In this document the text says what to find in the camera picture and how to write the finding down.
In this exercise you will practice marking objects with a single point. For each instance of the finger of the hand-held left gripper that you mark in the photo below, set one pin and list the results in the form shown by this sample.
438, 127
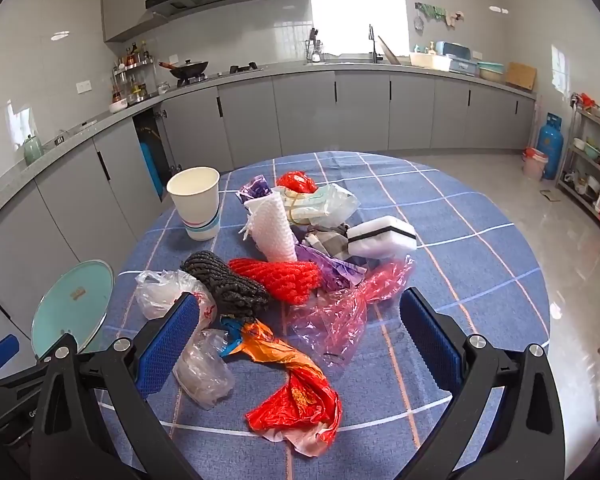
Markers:
2, 351
20, 382

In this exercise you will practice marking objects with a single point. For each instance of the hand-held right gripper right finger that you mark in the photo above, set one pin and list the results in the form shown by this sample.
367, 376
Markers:
430, 345

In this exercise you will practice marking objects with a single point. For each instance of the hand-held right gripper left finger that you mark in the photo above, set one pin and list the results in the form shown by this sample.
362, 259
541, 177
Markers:
170, 345

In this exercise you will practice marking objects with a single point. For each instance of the clear plastic bag red print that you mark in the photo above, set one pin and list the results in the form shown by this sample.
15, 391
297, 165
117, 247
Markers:
155, 292

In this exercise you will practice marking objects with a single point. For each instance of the blue plastic wrapper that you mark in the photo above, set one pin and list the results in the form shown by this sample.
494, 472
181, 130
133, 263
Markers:
231, 340

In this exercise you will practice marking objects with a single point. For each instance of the dark grey knitted cloth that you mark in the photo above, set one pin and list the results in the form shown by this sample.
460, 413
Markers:
220, 280

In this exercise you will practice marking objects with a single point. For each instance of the pink translucent plastic bag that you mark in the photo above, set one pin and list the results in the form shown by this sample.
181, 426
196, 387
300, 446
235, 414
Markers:
340, 320

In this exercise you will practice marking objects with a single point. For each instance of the white sponge black stripe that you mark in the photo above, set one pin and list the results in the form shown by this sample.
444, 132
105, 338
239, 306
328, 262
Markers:
380, 245

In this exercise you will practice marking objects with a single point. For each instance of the purple foil wrapper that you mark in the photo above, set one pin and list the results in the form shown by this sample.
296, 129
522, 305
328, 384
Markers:
330, 272
255, 190

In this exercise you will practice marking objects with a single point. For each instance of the red foam net sleeve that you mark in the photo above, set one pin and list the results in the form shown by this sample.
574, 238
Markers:
275, 277

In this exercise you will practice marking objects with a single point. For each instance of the white paper cup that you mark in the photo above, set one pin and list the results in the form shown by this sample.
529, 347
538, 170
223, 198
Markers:
195, 210

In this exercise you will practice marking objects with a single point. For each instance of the orange red plastic bag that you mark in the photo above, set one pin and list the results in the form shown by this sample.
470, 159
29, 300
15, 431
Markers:
300, 400

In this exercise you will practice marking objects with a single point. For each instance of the plaid cloth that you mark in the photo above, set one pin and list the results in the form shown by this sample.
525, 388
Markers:
325, 242

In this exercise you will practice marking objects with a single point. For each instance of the white foam net sleeve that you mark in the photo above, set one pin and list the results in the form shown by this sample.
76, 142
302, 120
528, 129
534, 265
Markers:
272, 230

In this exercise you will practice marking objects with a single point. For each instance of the pale translucent plastic bag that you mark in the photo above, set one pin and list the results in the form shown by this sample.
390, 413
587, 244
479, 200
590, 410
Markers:
325, 205

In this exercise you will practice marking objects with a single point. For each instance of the blue plaid tablecloth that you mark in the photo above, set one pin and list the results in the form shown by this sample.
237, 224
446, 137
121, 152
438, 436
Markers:
455, 270

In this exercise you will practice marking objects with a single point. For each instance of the blue water filter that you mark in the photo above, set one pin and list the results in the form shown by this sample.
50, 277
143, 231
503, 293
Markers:
150, 170

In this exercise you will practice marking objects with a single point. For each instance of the cardboard piece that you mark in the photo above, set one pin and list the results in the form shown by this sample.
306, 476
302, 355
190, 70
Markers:
550, 195

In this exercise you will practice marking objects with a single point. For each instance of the pale green kettle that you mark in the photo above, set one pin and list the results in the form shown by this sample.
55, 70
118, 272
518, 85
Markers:
33, 152

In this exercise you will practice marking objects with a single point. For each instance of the white red bucket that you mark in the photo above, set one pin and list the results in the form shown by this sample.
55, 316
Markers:
535, 165

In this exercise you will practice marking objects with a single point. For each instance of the blue gas cylinder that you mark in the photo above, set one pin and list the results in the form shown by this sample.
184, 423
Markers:
550, 147

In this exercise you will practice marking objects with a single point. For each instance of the white bowl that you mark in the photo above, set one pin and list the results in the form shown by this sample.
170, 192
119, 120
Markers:
118, 106

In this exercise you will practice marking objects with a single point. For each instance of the metal storage shelf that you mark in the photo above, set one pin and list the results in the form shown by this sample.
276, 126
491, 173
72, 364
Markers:
595, 160

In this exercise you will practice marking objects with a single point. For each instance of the small glass jar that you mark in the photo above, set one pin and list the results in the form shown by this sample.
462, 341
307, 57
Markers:
162, 88

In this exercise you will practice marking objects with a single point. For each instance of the grey kitchen base cabinets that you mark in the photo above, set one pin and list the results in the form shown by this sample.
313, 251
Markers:
305, 110

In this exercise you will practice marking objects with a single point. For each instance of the black wok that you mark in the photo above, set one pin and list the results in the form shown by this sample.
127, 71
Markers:
190, 69

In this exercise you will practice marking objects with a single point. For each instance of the teal plastic basin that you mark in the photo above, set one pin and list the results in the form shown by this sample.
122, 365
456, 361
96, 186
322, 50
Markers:
491, 71

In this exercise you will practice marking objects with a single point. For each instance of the metal corner spice rack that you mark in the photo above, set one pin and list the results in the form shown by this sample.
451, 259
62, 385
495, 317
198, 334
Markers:
130, 66

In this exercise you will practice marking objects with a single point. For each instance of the wooden cutting board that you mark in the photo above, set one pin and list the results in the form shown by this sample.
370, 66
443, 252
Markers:
521, 77

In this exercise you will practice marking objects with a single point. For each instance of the white plastic basin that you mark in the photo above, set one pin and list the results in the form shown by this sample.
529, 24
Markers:
430, 61

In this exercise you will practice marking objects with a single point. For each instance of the blue dish box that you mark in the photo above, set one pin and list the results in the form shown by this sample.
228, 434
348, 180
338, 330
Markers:
462, 62

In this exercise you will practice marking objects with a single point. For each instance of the gas stove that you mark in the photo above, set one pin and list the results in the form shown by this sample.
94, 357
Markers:
242, 67

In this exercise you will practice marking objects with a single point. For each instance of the group of seasoning bottles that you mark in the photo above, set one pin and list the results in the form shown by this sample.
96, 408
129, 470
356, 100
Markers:
135, 55

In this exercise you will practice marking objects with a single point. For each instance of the grey leaning board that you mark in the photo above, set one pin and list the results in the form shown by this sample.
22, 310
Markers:
389, 52

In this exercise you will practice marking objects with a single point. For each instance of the small soap bottle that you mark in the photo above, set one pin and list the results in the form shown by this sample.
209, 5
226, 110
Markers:
432, 48

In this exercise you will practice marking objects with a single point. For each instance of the grey stone countertop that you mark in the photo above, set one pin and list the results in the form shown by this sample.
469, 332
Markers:
285, 69

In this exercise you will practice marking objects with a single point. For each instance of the black sink faucet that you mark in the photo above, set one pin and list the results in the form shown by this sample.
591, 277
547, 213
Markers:
375, 50

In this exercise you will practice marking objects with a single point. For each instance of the metal utensil rack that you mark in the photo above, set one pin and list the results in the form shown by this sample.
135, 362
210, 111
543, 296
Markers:
314, 50

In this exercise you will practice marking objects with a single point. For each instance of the bright kitchen window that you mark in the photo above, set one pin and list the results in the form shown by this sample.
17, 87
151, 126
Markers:
360, 10

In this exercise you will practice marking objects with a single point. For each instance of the wall hook rail with utensils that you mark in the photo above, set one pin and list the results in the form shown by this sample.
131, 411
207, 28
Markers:
437, 12

